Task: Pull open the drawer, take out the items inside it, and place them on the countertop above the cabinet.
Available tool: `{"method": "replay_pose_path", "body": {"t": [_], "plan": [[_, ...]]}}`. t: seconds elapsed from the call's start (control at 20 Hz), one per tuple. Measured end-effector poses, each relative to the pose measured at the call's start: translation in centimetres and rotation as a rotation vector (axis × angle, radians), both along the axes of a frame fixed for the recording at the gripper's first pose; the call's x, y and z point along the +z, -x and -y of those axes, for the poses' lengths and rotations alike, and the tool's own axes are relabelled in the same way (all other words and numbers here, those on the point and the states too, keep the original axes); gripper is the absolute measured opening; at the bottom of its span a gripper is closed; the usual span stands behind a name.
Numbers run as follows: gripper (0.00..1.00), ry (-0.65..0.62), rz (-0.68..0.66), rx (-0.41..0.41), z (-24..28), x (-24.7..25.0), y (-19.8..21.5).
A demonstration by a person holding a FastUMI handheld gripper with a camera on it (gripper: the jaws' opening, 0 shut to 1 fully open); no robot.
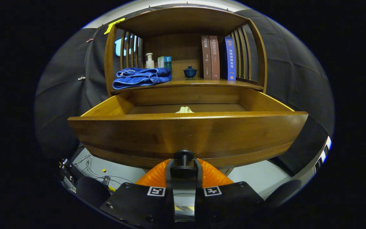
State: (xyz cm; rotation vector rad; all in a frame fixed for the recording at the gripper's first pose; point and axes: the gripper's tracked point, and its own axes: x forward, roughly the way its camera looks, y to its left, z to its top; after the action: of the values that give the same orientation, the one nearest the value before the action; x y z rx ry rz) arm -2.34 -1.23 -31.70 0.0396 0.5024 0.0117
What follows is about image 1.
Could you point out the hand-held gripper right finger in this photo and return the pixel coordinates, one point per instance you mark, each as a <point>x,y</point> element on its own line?
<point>227,203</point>

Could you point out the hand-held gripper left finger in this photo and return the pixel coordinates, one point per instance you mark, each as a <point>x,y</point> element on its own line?
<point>138,203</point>

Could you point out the wooden countertop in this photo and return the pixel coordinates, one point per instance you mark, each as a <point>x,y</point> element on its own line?
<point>195,83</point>

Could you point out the brown wooden cabinet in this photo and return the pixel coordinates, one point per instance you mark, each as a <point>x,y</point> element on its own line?
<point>176,22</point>

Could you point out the blue folded towel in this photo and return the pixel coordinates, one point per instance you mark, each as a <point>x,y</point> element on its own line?
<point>138,79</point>

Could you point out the blue lidded teacup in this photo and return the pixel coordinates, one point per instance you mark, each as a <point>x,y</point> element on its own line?
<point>190,73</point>

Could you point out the white pump bottle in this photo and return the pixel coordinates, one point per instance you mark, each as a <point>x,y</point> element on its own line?
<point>150,63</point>

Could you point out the white green tube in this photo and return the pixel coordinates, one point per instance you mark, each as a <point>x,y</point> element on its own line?
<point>160,62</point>

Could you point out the teal capped bottle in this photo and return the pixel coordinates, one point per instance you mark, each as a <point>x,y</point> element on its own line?
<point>167,63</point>

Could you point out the blue book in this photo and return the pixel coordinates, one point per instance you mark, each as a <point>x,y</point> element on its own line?
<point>230,57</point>

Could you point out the light brown book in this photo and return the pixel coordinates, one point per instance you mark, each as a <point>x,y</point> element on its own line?
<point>215,57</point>

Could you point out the dark brown book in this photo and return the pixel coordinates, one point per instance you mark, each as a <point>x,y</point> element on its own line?
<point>206,57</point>

